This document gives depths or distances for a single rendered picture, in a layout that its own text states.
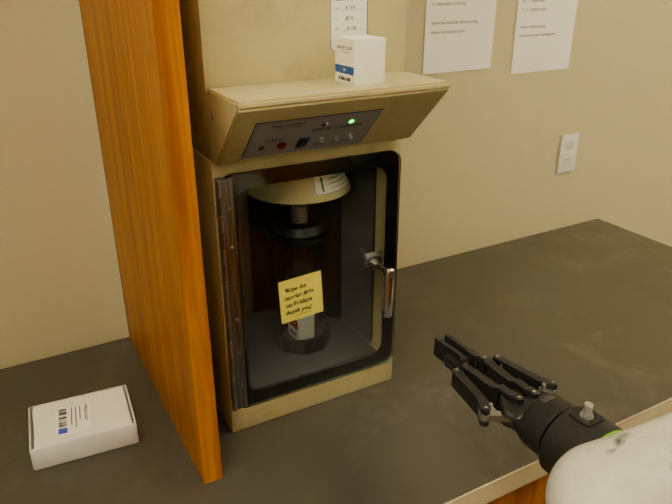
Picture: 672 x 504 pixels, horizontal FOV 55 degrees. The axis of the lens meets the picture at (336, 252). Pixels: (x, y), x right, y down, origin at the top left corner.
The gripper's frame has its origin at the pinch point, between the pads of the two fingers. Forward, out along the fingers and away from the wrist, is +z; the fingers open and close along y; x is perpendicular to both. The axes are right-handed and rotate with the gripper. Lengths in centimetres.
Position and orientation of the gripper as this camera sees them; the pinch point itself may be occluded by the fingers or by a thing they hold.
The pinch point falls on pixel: (455, 355)
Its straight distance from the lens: 96.3
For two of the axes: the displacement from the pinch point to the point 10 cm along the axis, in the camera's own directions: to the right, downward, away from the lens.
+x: -0.2, 9.2, 3.9
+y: -8.7, 1.7, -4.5
